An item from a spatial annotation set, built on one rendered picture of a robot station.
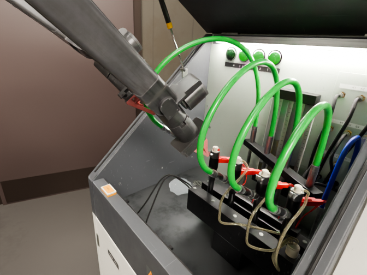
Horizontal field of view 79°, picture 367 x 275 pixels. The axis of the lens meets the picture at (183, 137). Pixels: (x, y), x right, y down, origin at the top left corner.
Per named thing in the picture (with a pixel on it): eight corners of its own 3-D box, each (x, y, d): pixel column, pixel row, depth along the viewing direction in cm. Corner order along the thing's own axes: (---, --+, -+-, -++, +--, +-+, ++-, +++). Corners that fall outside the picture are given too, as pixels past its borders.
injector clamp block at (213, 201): (185, 224, 77) (188, 187, 71) (205, 212, 83) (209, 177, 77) (278, 307, 54) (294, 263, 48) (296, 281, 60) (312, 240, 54)
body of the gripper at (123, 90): (146, 84, 65) (128, 65, 64) (140, 82, 55) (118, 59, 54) (131, 100, 66) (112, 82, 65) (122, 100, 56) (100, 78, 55)
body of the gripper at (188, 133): (212, 128, 57) (197, 108, 52) (184, 157, 56) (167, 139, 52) (199, 121, 62) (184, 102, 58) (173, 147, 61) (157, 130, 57)
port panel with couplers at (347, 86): (304, 171, 72) (335, 71, 60) (308, 168, 74) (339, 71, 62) (351, 191, 63) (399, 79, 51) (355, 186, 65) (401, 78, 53)
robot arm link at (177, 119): (149, 108, 53) (157, 115, 49) (170, 88, 54) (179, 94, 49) (166, 126, 57) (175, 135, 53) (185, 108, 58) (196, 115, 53)
